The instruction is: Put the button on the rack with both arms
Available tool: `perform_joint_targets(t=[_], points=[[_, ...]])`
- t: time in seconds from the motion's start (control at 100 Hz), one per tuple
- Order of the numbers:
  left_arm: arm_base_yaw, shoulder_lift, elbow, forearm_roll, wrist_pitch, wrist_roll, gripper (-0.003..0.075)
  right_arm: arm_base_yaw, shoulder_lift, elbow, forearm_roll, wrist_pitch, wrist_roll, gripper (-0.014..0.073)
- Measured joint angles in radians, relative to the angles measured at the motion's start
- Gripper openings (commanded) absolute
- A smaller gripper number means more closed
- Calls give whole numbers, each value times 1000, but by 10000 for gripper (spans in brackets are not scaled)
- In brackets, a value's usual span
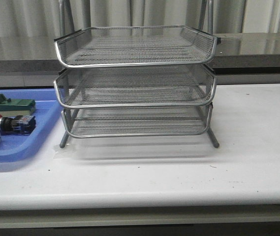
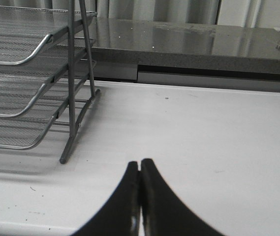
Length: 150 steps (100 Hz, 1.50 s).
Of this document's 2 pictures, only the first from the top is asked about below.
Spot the clear tape patch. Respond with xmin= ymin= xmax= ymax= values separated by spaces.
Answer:
xmin=53 ymin=144 xmax=76 ymax=159

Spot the silver mesh top tray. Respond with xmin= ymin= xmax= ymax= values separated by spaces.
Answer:
xmin=54 ymin=26 xmax=220 ymax=68

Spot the blue plastic tray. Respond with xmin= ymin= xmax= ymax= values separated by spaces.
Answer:
xmin=0 ymin=88 xmax=62 ymax=163

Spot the red emergency stop button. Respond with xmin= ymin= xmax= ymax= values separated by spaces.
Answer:
xmin=0 ymin=114 xmax=36 ymax=135

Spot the green terminal block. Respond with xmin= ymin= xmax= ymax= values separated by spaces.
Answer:
xmin=0 ymin=93 xmax=36 ymax=117

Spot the grey metal rack frame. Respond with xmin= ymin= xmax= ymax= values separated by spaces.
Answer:
xmin=58 ymin=0 xmax=219 ymax=148

